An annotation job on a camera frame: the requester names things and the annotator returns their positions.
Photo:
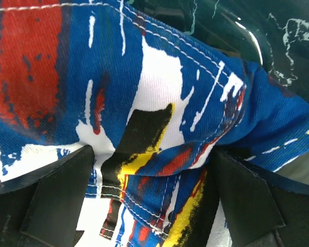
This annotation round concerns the blue white patterned trousers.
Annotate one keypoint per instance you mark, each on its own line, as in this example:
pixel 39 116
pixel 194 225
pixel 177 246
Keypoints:
pixel 73 74

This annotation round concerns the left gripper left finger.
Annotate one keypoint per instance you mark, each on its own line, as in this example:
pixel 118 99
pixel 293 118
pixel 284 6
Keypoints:
pixel 42 207

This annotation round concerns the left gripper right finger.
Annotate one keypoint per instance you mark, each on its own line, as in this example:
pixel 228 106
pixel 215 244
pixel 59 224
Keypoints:
pixel 261 207

